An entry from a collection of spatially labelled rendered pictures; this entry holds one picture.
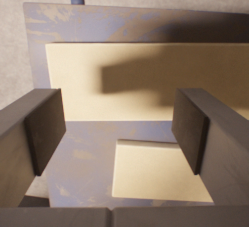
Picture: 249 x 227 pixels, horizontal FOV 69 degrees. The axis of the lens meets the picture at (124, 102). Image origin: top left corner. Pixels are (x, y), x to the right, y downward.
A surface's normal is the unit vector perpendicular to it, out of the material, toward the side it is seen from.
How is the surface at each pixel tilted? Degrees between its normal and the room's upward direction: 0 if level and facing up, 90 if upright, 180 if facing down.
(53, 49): 0
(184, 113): 90
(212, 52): 0
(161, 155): 0
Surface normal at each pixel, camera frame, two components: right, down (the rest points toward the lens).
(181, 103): -1.00, 0.00
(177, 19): 0.01, 0.36
